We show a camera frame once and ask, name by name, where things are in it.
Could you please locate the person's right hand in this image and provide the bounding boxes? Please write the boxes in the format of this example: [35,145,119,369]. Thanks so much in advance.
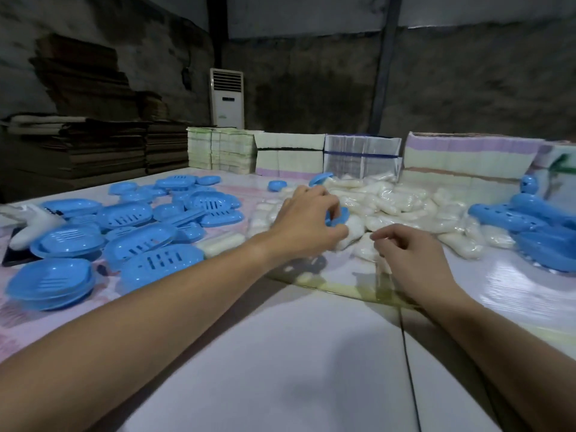
[370,223,469,312]

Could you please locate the person's left hand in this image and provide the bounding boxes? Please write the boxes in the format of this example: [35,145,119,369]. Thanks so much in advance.
[265,185,350,267]

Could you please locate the blue slotted plastic base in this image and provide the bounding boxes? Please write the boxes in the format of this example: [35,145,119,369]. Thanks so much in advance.
[325,206,350,228]

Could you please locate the clear plastic bag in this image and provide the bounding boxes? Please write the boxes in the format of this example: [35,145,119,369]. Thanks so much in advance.
[265,251,419,309]

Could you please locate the pile of white soaps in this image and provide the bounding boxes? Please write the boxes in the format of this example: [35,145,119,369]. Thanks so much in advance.
[196,171,516,264]

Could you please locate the pile of blue plastic lids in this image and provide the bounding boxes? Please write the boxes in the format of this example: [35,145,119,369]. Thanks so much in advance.
[467,193,576,273]

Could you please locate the pile of blue slotted lids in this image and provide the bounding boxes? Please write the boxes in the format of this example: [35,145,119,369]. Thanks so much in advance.
[4,175,246,312]

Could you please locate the person's left forearm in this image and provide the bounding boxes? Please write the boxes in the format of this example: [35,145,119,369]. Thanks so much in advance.
[0,233,280,432]

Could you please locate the person's right forearm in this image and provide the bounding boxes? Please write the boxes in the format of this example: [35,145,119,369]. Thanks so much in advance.
[431,294,576,432]

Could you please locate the row of stacked flat cartons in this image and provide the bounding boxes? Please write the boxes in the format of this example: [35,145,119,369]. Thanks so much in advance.
[254,132,326,178]

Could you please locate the silver sheet bundle, blue band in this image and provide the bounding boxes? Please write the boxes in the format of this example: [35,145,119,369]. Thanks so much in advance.
[323,134,403,181]

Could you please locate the stack of greenish paper sheets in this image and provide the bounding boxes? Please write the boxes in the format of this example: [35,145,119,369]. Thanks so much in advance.
[187,126,257,175]

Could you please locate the white carton stack, pink stripe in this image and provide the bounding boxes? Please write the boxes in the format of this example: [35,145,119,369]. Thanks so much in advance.
[400,131,545,199]

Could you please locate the white standing air conditioner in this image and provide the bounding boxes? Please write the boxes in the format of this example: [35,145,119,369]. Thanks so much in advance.
[209,68,245,130]

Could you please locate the white sheet stack, green mark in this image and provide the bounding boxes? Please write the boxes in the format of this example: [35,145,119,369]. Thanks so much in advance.
[530,141,576,212]

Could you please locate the dark metal pillar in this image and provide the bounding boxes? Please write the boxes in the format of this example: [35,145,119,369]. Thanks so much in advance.
[206,0,229,70]
[368,0,404,136]

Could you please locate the stacks of brown cardboard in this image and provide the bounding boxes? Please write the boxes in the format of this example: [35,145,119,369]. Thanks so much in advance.
[0,33,190,201]

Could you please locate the white crumpled plastic bag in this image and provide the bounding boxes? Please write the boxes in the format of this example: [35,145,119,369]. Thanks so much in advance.
[0,203,66,251]

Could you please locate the black phone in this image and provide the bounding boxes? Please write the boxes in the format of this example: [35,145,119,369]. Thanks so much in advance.
[2,227,41,268]

